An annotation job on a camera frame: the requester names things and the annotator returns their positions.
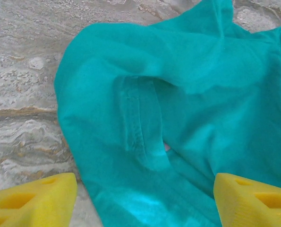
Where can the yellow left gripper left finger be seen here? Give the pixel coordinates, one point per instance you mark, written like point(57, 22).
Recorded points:
point(36, 205)

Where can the teal t-shirt with star print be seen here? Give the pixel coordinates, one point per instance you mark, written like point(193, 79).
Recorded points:
point(182, 99)

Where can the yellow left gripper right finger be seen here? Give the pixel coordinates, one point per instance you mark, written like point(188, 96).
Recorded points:
point(239, 208)

